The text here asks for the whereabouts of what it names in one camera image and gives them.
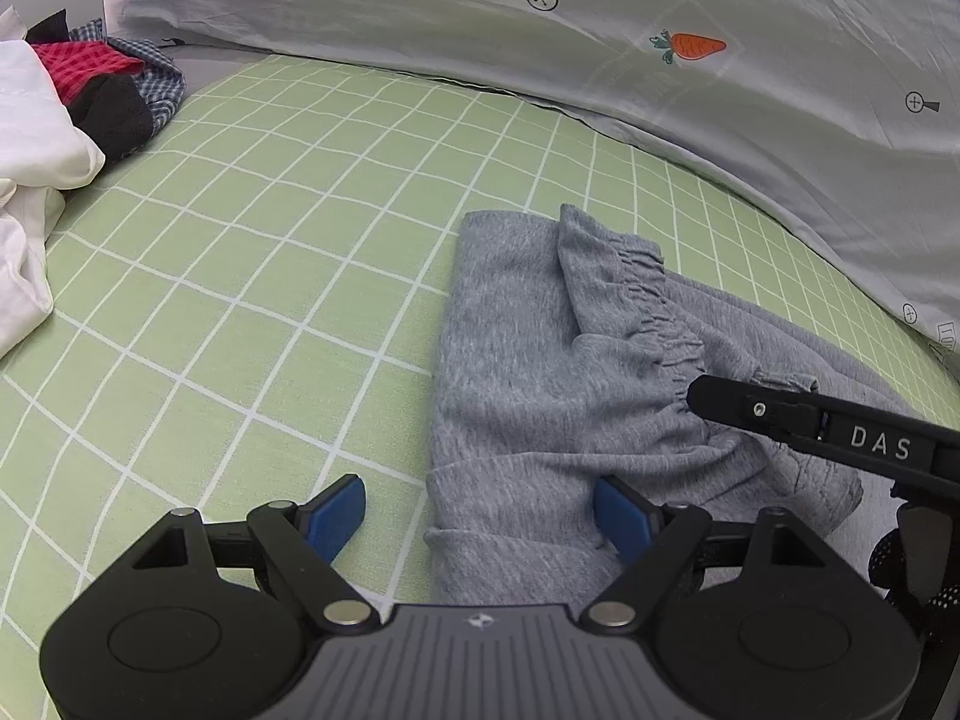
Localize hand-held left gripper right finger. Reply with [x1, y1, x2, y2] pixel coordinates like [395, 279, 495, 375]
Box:
[579, 475, 830, 629]

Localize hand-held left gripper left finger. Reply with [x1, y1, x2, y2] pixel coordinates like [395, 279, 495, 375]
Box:
[131, 474, 380, 629]

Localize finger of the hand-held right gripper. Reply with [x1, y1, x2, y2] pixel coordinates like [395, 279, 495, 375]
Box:
[687, 375, 827, 445]

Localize grey sweatpants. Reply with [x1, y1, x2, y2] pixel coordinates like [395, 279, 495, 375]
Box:
[424, 204, 901, 608]

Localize person's right hand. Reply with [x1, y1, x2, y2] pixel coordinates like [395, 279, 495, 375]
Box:
[867, 501, 949, 620]

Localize grey carrot-print pillow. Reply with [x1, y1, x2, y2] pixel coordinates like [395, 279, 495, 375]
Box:
[105, 0, 960, 380]

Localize green checked bed sheet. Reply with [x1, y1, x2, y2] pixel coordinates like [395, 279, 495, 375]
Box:
[0, 52, 960, 720]

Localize black cloth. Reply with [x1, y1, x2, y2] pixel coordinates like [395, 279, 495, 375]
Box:
[26, 9, 155, 163]

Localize blue checked cloth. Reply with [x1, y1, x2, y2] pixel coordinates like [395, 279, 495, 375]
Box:
[71, 19, 187, 140]

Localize white garment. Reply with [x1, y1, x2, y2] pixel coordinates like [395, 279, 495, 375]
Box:
[0, 6, 106, 358]

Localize red checked cloth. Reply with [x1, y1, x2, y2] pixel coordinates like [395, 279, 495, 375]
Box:
[30, 41, 143, 107]

